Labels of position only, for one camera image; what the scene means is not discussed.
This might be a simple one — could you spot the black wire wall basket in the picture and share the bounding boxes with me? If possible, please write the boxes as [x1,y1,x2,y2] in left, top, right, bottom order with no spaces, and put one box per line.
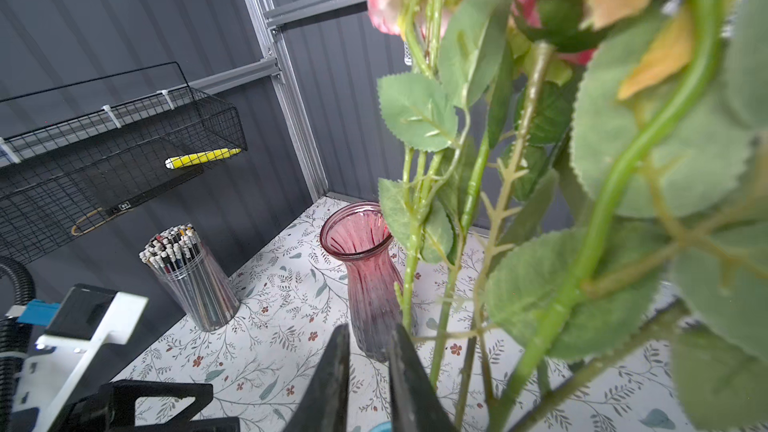
[1,65,247,264]

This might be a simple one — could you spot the hot pink rose stem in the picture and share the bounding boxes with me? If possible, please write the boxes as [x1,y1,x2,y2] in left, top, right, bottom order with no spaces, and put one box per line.
[452,0,595,427]

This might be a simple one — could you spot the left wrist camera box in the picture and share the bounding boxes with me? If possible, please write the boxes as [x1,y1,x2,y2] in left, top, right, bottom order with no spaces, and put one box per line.
[10,284,148,431]

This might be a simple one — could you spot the cream peach rose stem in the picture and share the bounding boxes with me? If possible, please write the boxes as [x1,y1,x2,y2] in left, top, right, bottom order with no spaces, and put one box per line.
[401,0,513,388]

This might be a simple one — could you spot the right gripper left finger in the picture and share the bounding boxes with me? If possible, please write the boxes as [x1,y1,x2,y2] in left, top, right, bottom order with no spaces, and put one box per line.
[284,323,350,432]

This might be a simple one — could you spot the teal ceramic vase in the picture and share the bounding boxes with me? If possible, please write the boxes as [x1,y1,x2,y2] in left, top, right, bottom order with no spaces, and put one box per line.
[369,421,393,432]

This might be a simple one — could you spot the left black corrugated cable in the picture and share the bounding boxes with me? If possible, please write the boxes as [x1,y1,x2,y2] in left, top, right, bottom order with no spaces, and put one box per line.
[0,254,37,432]

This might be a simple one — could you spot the pink peony spray stem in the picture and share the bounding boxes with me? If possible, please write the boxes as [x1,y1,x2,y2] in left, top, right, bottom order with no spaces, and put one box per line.
[487,0,767,431]

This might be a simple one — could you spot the coral pink rose stem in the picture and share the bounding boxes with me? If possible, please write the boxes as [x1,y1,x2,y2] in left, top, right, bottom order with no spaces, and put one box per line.
[366,0,460,330]

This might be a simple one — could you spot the yellow marker pen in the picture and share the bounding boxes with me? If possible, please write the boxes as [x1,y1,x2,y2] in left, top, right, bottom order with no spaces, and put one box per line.
[164,148,242,170]

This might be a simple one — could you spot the glass cup of pencils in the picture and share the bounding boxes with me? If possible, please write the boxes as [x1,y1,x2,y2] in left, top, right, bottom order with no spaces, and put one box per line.
[139,224,240,332]

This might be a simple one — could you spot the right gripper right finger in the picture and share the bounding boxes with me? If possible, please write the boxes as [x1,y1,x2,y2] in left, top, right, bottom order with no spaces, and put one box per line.
[388,324,456,432]

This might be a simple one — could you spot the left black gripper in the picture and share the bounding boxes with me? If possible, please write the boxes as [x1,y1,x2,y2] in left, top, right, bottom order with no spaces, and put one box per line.
[53,379,241,432]

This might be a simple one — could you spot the pink ribbed glass vase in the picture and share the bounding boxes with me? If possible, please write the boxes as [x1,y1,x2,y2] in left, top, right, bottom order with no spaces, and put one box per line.
[320,201,403,363]

